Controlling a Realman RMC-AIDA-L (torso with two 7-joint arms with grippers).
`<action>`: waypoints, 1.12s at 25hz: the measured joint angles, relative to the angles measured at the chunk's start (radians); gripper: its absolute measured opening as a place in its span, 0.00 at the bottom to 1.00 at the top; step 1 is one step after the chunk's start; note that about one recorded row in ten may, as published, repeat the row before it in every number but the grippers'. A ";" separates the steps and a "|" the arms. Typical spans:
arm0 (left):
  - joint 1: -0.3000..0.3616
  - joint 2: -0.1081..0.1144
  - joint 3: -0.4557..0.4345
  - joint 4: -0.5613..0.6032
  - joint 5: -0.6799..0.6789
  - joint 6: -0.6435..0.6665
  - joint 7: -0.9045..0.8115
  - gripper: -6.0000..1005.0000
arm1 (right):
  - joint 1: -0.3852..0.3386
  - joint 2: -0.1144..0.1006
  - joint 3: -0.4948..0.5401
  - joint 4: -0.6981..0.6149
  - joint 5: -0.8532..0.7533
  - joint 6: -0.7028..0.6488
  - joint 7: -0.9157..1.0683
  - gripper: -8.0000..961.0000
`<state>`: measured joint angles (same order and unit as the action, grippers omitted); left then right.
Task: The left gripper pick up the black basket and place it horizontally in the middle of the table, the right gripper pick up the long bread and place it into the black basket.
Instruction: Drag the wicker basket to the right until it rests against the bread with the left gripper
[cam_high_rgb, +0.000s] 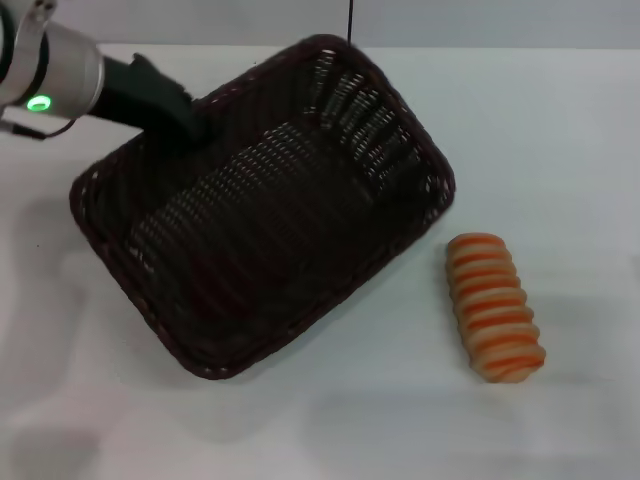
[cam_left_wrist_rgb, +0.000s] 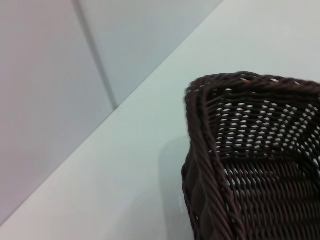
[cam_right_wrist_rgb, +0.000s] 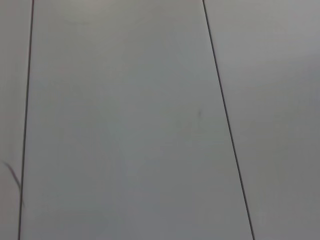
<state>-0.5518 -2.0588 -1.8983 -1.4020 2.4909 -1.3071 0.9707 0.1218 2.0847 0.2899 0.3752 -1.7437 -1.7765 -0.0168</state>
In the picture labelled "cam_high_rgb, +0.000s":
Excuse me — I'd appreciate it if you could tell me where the orange striped bread roll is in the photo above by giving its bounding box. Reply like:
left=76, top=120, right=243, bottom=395
left=444, top=231, right=548, bottom=385

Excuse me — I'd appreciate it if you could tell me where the black woven rectangular basket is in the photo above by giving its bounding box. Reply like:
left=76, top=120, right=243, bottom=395
left=69, top=33, right=458, bottom=382

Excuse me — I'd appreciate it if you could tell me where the black thin cable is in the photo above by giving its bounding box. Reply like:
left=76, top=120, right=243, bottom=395
left=0, top=115, right=77, bottom=140

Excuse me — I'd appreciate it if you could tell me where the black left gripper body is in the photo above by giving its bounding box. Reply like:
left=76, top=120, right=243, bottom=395
left=93, top=52, right=194, bottom=137

